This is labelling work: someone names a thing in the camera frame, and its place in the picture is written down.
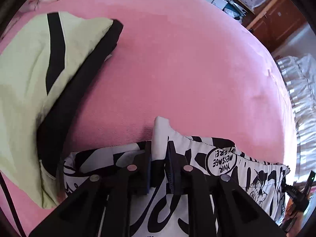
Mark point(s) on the pink bed sheet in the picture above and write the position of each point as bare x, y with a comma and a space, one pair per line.
183, 60

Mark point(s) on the black white graffiti jacket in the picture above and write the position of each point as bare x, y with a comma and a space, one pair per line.
162, 213

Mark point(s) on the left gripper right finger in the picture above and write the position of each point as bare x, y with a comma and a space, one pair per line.
226, 194

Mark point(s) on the brown wooden cabinet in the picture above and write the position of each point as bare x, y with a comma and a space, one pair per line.
276, 22

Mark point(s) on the white ruffled curtain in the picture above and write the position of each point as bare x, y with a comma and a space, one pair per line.
298, 74

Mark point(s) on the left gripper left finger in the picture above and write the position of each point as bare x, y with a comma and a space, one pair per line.
99, 184

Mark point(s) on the green black folded garment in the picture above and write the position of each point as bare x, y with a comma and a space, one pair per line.
45, 72

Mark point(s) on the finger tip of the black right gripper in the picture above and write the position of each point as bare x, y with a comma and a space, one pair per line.
300, 199

